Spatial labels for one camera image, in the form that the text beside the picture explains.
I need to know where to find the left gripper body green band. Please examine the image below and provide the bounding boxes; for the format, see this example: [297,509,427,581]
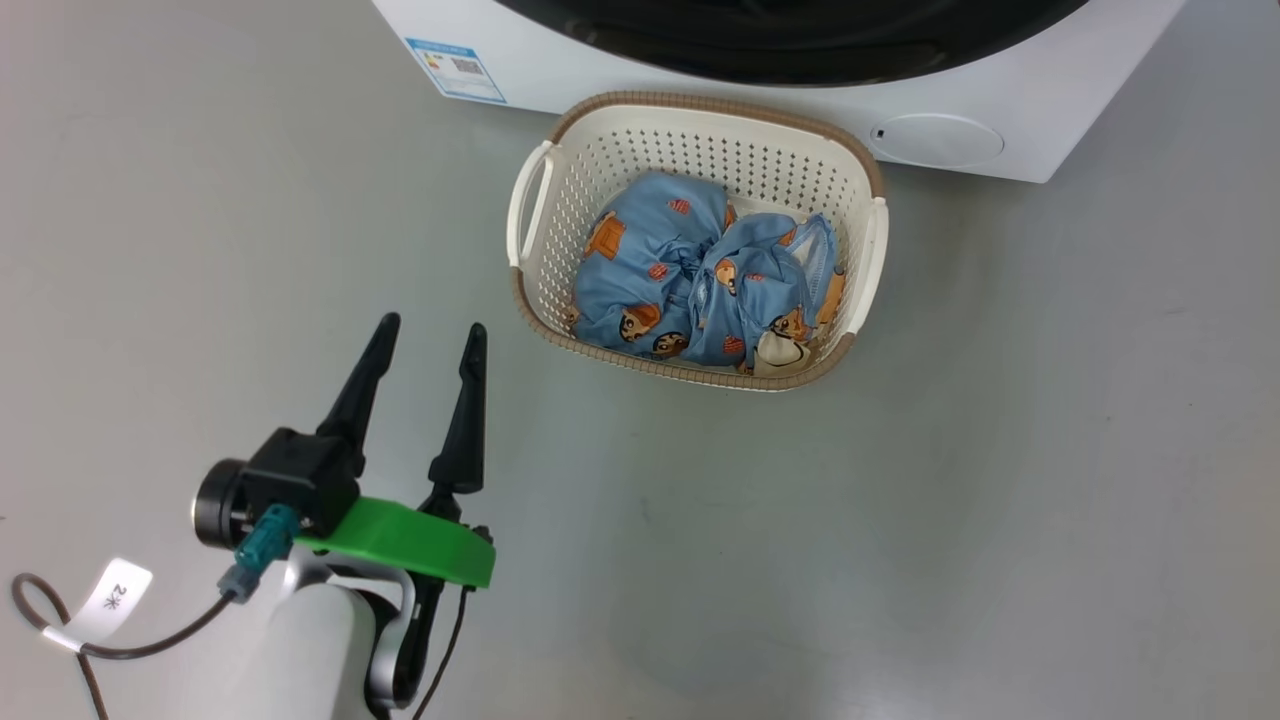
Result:
[280,486,496,712]

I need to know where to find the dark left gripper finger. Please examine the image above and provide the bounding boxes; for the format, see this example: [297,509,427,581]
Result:
[429,323,489,497]
[316,313,401,477]

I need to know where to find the blue cartoon print garment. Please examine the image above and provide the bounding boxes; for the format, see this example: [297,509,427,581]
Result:
[685,210,847,376]
[570,170,736,361]

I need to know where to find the black round washing machine door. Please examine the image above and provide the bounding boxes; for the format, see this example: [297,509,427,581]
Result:
[495,0,1091,88]

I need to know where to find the cream perforated laundry basket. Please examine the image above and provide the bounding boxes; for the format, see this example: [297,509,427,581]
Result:
[506,91,889,392]

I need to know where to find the white washing machine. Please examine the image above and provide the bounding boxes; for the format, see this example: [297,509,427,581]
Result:
[372,0,1189,184]

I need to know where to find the blue energy label sticker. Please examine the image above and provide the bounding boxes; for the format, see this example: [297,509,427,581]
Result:
[405,37,508,105]

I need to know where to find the round white filter cover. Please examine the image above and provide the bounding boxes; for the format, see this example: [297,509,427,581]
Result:
[868,112,1005,169]

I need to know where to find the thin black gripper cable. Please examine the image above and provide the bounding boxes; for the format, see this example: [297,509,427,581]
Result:
[412,585,473,720]

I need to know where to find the white paper cable tag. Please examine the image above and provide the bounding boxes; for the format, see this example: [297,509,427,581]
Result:
[40,558,154,653]

